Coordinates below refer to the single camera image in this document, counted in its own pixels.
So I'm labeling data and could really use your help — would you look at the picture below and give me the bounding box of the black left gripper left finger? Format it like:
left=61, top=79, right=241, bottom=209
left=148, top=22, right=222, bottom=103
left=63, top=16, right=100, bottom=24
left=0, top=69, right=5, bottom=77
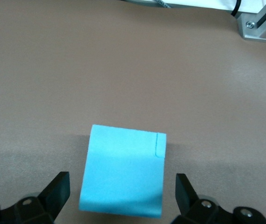
left=0, top=171, right=71, bottom=224

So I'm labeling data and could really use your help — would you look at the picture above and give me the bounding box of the thin grey cable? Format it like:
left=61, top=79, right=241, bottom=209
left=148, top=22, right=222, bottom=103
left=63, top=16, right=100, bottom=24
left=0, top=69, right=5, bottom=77
left=153, top=0, right=171, bottom=8

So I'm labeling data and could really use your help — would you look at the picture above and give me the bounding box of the light blue foam cube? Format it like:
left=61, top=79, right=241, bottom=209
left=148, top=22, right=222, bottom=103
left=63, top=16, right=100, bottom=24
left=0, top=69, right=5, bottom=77
left=78, top=124, right=167, bottom=219

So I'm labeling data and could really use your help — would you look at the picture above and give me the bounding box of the aluminium frame bracket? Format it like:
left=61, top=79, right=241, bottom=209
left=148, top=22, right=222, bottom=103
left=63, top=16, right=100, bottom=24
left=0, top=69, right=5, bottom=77
left=236, top=0, right=266, bottom=45

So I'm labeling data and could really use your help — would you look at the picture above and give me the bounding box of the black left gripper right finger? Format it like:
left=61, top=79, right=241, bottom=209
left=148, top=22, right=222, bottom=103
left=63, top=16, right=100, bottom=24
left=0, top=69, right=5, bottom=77
left=170, top=173, right=266, bottom=224

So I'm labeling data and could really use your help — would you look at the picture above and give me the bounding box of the thick black cable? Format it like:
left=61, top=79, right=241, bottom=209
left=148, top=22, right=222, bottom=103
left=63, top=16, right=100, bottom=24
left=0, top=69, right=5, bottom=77
left=230, top=0, right=242, bottom=17

